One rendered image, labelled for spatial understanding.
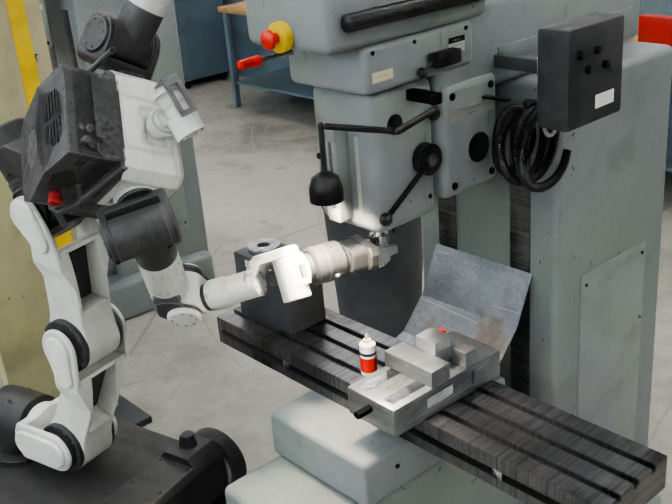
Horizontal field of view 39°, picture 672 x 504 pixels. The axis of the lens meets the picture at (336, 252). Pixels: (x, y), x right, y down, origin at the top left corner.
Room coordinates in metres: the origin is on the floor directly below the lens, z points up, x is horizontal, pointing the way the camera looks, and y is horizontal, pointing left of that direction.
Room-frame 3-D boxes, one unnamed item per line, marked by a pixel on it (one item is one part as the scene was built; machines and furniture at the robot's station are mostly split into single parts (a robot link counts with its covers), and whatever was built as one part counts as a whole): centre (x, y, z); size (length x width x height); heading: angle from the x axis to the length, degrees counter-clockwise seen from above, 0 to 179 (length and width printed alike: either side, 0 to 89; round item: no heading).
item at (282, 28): (1.87, 0.07, 1.76); 0.06 x 0.02 x 0.06; 41
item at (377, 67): (2.05, -0.13, 1.68); 0.34 x 0.24 x 0.10; 131
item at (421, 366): (1.86, -0.16, 1.01); 0.15 x 0.06 x 0.04; 39
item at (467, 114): (2.14, -0.25, 1.47); 0.24 x 0.19 x 0.26; 41
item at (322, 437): (2.02, -0.10, 0.78); 0.50 x 0.35 x 0.12; 131
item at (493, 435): (1.97, -0.14, 0.88); 1.24 x 0.23 x 0.08; 41
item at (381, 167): (2.02, -0.11, 1.47); 0.21 x 0.19 x 0.32; 41
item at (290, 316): (2.34, 0.16, 1.02); 0.22 x 0.12 x 0.20; 42
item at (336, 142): (1.95, -0.02, 1.45); 0.04 x 0.04 x 0.21; 41
